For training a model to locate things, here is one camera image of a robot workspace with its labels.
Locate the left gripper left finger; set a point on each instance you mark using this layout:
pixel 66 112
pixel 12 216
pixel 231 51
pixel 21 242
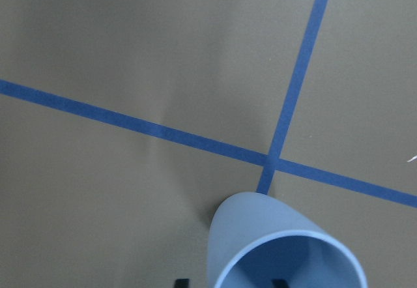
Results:
pixel 181 283

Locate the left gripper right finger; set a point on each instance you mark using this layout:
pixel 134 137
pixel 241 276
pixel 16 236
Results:
pixel 279 283

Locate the blue cup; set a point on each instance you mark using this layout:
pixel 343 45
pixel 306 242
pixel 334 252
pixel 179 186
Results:
pixel 255 238

